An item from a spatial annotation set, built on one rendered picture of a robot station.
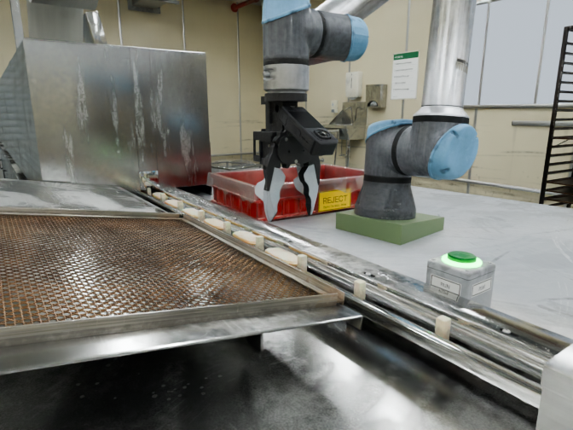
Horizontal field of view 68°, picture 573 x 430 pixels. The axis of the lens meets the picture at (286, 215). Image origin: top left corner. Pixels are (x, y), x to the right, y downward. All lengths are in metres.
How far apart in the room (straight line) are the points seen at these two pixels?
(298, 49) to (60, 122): 0.85
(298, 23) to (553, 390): 0.57
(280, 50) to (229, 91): 8.00
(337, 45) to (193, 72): 0.82
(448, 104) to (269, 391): 0.69
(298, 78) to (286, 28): 0.08
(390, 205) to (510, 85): 4.49
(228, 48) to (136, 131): 7.40
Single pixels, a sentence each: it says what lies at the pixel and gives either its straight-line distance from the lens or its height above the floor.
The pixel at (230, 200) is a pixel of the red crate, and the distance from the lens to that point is 1.25.
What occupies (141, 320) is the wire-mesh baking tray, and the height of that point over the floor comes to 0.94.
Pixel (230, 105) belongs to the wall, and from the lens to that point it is 8.68.
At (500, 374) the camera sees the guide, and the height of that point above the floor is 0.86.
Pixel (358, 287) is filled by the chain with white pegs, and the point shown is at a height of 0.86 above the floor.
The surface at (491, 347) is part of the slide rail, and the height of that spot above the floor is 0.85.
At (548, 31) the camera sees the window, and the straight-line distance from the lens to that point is 5.36.
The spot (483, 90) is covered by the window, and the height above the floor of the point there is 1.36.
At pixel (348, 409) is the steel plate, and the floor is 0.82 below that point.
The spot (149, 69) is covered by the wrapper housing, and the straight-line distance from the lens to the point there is 1.45.
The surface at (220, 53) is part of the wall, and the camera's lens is 8.67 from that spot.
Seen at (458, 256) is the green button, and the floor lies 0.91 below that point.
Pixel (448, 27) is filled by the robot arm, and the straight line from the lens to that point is 0.99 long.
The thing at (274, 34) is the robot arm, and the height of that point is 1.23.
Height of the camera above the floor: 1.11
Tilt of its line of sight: 14 degrees down
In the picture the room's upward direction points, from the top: straight up
